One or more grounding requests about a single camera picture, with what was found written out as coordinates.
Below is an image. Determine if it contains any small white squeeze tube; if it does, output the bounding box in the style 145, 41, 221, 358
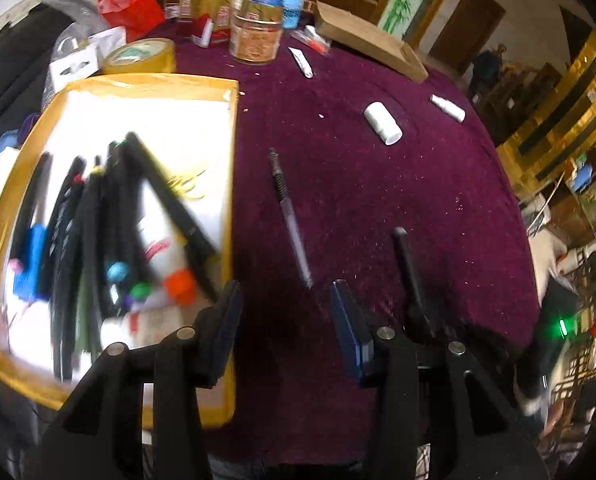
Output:
288, 46, 315, 79

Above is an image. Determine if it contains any red plastic bag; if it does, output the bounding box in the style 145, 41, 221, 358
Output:
96, 0, 166, 43

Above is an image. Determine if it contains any blue and white object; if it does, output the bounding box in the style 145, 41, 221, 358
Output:
0, 129, 21, 181

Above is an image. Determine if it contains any red and white packet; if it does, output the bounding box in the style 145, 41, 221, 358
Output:
292, 25, 331, 56

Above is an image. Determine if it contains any white bottle orange cap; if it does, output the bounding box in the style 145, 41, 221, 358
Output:
138, 195, 199, 306

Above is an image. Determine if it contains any yellow plastic clip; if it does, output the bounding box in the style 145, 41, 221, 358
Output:
165, 170, 209, 201

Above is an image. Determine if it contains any red and white small box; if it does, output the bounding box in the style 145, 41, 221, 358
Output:
190, 15, 231, 48

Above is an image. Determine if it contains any yellow taped cardboard tray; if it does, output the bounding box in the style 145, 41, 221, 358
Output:
0, 74, 241, 428

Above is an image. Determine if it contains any flat brown cardboard box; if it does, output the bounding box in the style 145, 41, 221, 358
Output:
314, 1, 429, 85

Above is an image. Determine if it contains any clear plastic bag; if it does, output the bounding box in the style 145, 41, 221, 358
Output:
42, 0, 111, 61

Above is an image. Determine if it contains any group of black markers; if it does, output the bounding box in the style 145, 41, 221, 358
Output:
8, 132, 223, 383

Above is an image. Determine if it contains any white pill bottle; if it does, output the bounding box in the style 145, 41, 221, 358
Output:
364, 101, 403, 147

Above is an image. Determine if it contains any brown filled jar red lid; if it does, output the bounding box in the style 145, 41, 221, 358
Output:
229, 0, 285, 66

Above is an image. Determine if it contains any white plastic tube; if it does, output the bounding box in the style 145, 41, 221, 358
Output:
430, 94, 467, 123

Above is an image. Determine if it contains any grey transparent pen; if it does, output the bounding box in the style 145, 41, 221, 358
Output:
268, 147, 315, 291

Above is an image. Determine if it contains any gold packaging box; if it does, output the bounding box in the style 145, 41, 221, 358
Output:
180, 0, 233, 31

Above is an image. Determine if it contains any blue container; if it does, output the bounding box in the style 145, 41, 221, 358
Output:
570, 160, 595, 193

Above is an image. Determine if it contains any black bag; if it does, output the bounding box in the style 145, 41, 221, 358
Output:
0, 2, 76, 131

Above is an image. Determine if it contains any dark green cylinder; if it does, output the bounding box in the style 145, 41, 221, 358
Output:
75, 280, 101, 361

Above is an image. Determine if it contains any white packaging box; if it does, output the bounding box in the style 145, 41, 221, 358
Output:
49, 42, 101, 92

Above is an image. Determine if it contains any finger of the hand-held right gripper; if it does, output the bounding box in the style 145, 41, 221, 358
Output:
392, 226, 445, 341

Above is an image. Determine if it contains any wooden door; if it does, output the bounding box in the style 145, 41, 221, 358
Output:
428, 0, 507, 61

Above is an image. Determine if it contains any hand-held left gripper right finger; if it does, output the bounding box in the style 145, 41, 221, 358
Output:
330, 280, 549, 480

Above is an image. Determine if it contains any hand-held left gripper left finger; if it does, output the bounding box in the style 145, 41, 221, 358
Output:
25, 280, 243, 480

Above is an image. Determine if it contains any yellow tape roll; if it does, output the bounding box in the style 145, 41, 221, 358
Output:
100, 38, 177, 76

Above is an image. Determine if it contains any maroon tablecloth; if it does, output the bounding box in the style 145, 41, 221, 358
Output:
148, 17, 541, 466

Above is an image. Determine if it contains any blue battery pack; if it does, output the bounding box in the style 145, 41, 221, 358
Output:
15, 222, 51, 303

